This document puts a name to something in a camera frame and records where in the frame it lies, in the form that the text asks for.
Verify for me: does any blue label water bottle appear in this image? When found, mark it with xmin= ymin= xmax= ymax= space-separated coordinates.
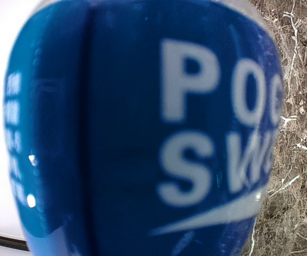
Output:
xmin=4 ymin=1 xmax=283 ymax=255

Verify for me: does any left black frame post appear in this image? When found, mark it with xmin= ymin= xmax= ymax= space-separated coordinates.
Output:
xmin=0 ymin=236 xmax=29 ymax=252

